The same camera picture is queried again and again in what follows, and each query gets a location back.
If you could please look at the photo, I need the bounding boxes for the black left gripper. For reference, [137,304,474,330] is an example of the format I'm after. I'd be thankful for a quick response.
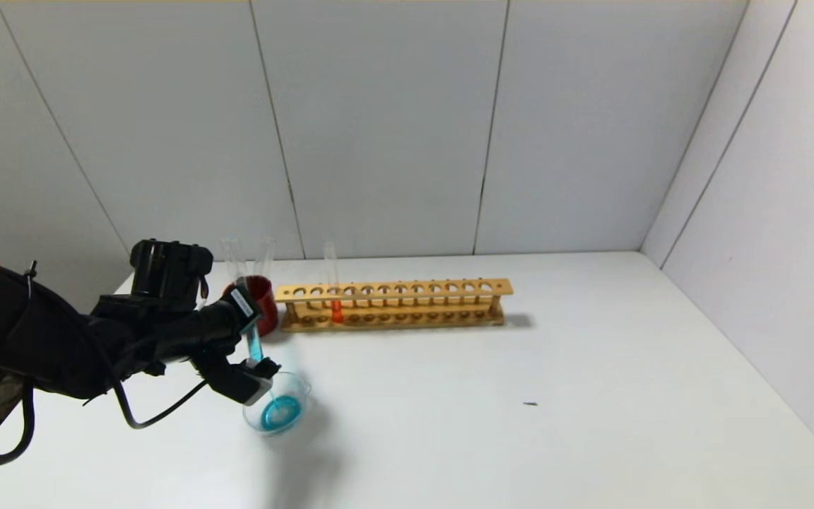
[195,284,264,344]

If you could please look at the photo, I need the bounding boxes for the test tube with blue pigment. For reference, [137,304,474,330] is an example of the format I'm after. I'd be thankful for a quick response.
[237,279,266,365]

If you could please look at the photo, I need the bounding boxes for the test tube with red pigment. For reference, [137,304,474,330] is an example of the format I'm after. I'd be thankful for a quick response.
[322,242,346,324]

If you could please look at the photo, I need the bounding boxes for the wooden test tube rack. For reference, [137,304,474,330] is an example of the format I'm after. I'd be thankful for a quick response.
[275,279,514,333]

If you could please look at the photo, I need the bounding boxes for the empty glass test tube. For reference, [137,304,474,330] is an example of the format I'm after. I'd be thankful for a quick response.
[220,238,248,283]
[256,237,277,281]

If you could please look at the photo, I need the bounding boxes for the dark red plastic cup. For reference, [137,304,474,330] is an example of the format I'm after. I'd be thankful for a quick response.
[222,276,280,337]

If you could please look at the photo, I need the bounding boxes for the clear glass beaker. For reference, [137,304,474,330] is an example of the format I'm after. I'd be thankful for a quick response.
[242,371,324,450]

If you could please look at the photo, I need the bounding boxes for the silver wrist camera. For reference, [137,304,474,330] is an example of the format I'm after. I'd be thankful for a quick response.
[240,358,282,406]

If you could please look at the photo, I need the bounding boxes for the black camera cable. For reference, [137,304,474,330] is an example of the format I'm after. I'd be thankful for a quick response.
[0,378,208,468]

